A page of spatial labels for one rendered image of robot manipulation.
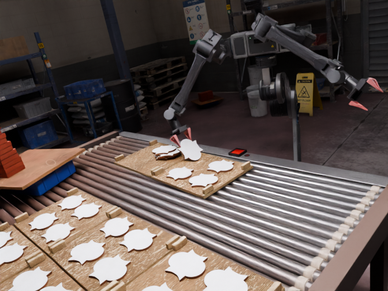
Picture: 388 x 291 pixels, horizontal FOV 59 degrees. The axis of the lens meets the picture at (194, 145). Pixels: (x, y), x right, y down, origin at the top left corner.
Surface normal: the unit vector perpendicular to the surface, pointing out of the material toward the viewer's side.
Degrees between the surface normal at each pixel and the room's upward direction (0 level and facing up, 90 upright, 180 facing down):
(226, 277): 0
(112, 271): 0
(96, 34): 90
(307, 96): 77
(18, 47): 87
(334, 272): 0
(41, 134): 90
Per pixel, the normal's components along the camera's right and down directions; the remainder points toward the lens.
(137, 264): -0.18, -0.92
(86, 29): 0.75, 0.10
